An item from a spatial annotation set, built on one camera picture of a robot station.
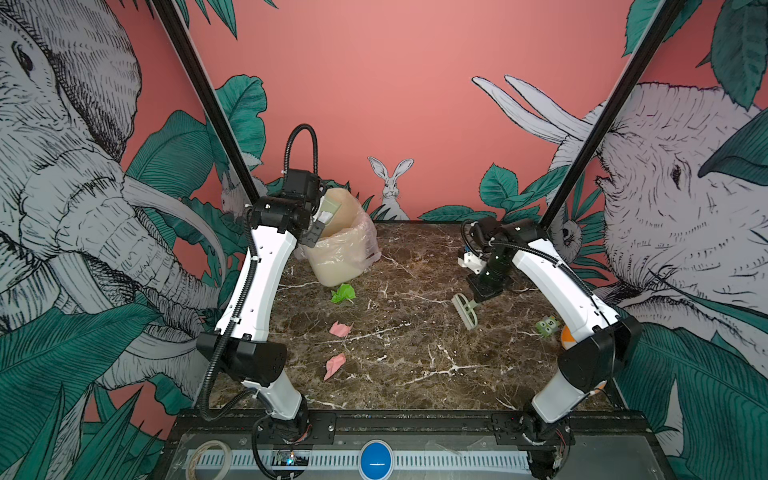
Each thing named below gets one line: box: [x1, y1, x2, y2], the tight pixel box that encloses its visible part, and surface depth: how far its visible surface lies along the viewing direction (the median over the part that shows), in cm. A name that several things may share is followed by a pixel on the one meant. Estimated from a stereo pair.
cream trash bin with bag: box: [294, 188, 381, 287], surface depth 88 cm
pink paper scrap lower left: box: [324, 353, 346, 381], surface depth 86 cm
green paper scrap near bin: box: [330, 283, 356, 303], surface depth 100 cm
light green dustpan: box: [313, 194, 342, 226], surface depth 82 cm
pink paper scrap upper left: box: [329, 320, 354, 338], surface depth 93 cm
